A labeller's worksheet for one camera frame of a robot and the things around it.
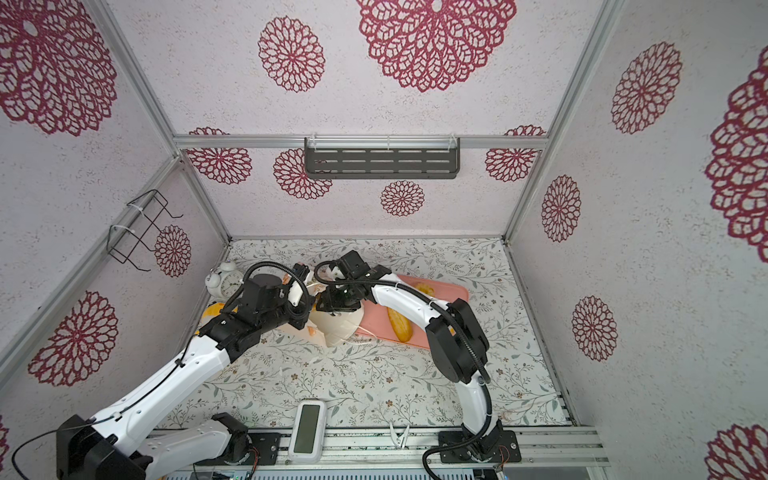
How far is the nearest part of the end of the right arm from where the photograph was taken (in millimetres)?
666

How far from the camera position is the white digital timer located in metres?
0.71

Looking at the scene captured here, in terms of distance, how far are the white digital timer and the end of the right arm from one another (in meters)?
0.25
